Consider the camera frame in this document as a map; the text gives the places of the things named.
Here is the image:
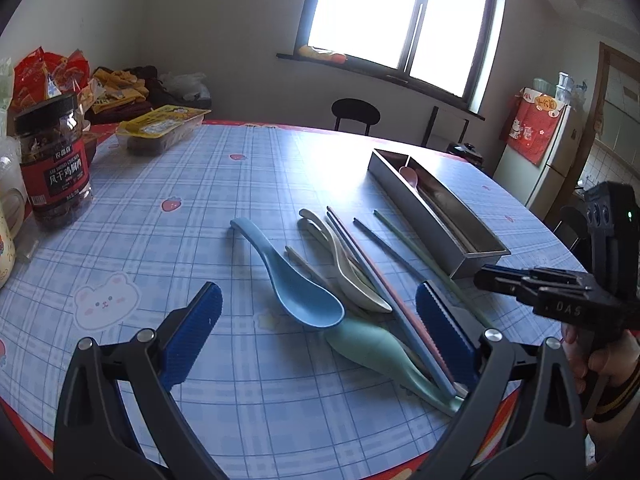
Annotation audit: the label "beige spoon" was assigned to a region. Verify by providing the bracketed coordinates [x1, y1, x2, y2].
[298, 208, 394, 314]
[298, 217, 387, 317]

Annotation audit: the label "cream printed mug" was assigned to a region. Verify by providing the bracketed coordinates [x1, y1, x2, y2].
[0, 185, 30, 289]

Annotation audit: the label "metal utensil box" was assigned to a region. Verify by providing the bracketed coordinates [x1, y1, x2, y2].
[368, 148, 512, 280]

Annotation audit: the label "white plastic bag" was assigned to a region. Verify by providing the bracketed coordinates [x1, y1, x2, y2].
[159, 72, 211, 104]

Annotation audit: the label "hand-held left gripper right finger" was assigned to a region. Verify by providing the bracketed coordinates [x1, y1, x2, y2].
[415, 280, 588, 480]

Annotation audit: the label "yellow orange toy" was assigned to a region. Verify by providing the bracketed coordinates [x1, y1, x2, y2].
[298, 45, 347, 65]

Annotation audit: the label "black lid snack jar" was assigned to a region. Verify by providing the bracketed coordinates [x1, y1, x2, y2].
[13, 93, 95, 231]

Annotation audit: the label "green spoon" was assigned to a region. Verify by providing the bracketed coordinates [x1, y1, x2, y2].
[324, 316, 464, 417]

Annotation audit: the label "red snack bags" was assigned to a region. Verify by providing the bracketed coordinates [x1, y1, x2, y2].
[10, 46, 92, 111]

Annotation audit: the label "blue spoon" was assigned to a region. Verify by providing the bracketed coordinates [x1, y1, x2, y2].
[230, 217, 346, 331]

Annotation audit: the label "dark blue chopstick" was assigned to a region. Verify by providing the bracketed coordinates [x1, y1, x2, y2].
[353, 217, 428, 283]

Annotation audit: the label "red printed cloth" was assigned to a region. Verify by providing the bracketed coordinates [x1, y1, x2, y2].
[507, 87, 572, 167]

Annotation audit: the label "pink spoon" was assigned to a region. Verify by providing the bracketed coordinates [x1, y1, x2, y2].
[398, 166, 423, 199]

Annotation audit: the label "blue plaid tablecloth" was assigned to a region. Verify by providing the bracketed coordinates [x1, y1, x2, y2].
[0, 119, 591, 472]

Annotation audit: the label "person's right forearm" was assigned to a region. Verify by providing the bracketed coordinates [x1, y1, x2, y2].
[582, 360, 640, 466]

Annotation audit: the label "round black chair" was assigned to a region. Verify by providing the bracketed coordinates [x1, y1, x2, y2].
[331, 98, 382, 137]

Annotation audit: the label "white refrigerator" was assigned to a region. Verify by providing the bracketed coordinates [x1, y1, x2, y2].
[492, 104, 587, 222]

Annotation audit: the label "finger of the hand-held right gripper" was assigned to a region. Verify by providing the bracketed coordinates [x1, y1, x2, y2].
[520, 268, 595, 292]
[474, 265, 627, 332]

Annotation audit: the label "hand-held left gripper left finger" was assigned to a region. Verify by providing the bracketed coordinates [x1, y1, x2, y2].
[52, 281, 231, 480]

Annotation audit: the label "yellow snack packets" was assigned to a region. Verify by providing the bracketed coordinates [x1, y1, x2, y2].
[89, 67, 151, 114]

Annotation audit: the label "clear containers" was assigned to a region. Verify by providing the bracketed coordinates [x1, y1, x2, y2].
[531, 72, 587, 107]

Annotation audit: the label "black pot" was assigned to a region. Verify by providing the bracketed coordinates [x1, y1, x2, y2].
[446, 142, 484, 167]

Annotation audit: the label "green chopstick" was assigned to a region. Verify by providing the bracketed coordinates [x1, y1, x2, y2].
[373, 209, 495, 330]

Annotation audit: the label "yellow label food tray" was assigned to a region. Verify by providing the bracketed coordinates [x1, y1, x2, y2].
[116, 104, 212, 156]

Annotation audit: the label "wooden door frame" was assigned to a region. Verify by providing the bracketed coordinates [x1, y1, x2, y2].
[591, 42, 640, 151]

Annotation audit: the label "person's right hand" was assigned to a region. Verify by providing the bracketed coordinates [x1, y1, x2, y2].
[561, 322, 640, 395]

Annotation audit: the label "dark window sill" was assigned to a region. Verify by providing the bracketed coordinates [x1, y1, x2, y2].
[275, 52, 487, 122]

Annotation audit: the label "black metal chair frame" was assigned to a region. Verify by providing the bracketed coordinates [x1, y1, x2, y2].
[421, 105, 471, 149]

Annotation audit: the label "pink chopstick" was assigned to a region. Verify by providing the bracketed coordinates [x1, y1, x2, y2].
[326, 205, 453, 383]

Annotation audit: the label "beige chopstick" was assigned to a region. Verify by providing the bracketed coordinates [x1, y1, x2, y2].
[284, 245, 372, 319]

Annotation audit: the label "dark framed window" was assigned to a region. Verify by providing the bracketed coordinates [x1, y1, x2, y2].
[294, 0, 502, 114]

